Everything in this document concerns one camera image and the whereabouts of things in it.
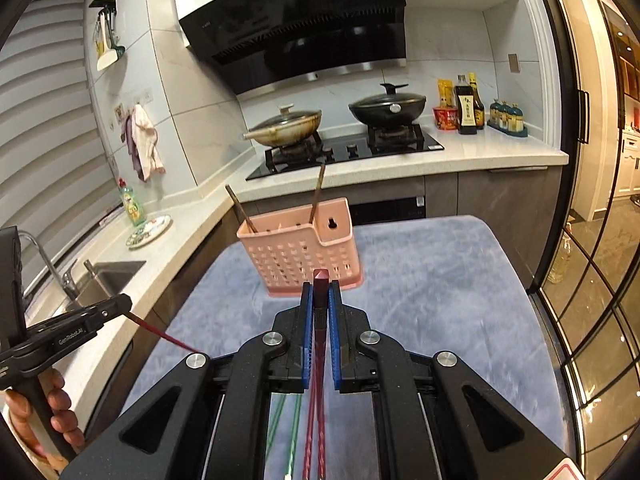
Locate yellow snack packet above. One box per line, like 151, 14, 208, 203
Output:
437, 79, 454, 108

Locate pink perforated utensil holder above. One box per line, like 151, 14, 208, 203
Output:
236, 197, 363, 297

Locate hanging utensil rack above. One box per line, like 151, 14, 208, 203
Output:
89, 0, 125, 72

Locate black gas stove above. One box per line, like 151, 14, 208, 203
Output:
246, 124, 445, 181

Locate spice jar rack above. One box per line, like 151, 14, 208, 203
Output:
486, 100, 528, 138

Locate green chopstick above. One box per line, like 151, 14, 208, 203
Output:
283, 393, 303, 480
265, 393, 286, 458

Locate chrome sink faucet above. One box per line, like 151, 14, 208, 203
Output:
18, 230, 79, 302

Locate dark red chopstick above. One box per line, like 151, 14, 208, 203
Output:
125, 312, 200, 353

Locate beige wok with lid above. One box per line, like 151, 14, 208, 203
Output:
243, 104, 322, 148

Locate stainless steel sink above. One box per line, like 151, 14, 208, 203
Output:
53, 260, 145, 315

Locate brown wooden chopstick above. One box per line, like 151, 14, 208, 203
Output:
308, 162, 326, 224
224, 184, 258, 234

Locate maroon chopstick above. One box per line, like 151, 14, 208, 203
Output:
316, 382, 326, 480
302, 269, 330, 480

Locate dark soy sauce bottle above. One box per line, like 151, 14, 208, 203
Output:
454, 74, 477, 134

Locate black range hood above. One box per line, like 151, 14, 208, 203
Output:
179, 0, 406, 96

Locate green dish soap bottle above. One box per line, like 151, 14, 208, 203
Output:
118, 178, 146, 226

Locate black wok with lid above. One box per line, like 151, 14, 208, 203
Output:
348, 82, 426, 130

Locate patterned ceramic plate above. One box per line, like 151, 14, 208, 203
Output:
126, 214, 172, 250

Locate red instant noodle cup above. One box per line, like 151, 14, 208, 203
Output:
433, 106, 458, 131

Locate person's left hand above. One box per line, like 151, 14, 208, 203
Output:
4, 368, 86, 479

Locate pink and purple hanging towels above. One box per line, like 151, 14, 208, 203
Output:
120, 104, 166, 182

